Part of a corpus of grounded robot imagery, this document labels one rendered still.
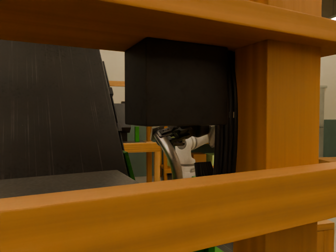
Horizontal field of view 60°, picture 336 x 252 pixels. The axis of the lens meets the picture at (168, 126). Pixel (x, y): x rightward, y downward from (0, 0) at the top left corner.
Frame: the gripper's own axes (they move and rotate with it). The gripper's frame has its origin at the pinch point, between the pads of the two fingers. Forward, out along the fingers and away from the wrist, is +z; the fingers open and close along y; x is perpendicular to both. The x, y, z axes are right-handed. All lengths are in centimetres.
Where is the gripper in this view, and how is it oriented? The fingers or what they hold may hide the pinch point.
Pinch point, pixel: (163, 136)
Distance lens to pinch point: 85.4
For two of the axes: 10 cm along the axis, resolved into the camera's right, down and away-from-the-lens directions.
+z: -8.6, 2.8, -4.2
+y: 1.4, -6.7, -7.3
